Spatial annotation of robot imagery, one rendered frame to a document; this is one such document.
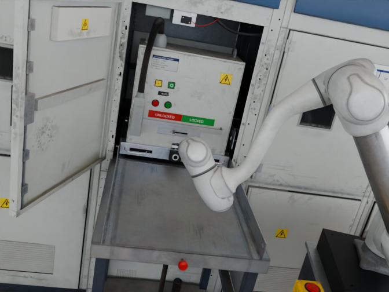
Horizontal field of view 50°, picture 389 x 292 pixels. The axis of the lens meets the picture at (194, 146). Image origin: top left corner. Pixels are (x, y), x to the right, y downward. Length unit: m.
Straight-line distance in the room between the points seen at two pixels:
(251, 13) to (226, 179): 0.78
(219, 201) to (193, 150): 0.21
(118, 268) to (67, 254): 0.28
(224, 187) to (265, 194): 0.73
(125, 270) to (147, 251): 0.93
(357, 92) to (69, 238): 1.60
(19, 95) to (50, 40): 0.23
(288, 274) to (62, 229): 1.25
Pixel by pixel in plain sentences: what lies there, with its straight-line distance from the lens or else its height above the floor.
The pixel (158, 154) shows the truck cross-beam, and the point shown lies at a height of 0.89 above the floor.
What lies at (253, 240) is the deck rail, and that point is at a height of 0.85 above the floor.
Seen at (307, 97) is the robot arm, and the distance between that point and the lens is 1.40.
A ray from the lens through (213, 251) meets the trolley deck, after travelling 1.50.
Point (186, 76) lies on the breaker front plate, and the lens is 1.95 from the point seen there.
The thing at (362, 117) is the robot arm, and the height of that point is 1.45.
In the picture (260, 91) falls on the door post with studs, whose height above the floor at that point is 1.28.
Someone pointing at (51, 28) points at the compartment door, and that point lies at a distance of 1.50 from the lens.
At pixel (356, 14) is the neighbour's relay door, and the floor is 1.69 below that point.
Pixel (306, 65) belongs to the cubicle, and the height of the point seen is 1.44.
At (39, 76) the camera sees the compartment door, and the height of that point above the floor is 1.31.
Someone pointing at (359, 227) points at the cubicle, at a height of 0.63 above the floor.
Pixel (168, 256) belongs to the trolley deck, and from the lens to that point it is 1.47.
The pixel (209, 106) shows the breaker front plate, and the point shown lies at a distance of 2.00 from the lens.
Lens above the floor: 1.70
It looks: 21 degrees down
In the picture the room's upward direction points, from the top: 11 degrees clockwise
